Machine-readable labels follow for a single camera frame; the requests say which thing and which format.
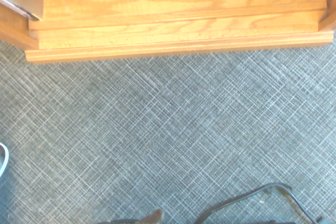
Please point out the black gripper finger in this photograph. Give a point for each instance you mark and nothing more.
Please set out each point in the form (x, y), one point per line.
(155, 216)

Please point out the wooden oak bookshelf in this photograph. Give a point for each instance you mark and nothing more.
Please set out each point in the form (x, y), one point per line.
(157, 24)

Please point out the white chair base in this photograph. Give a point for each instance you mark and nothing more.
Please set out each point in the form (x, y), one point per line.
(5, 161)

